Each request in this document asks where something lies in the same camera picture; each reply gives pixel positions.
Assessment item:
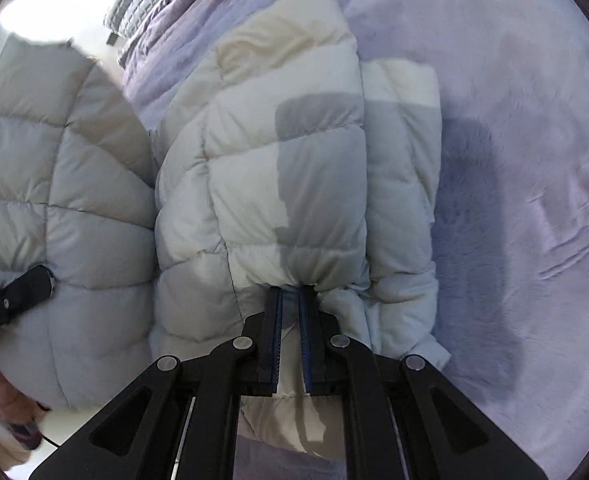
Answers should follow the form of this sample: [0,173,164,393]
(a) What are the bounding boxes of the lavender bed blanket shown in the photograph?
[123,0,589,479]

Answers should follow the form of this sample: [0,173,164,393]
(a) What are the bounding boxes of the cream puffer jacket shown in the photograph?
[0,0,453,462]

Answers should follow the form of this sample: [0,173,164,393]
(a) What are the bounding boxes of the person's left hand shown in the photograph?
[0,371,50,451]

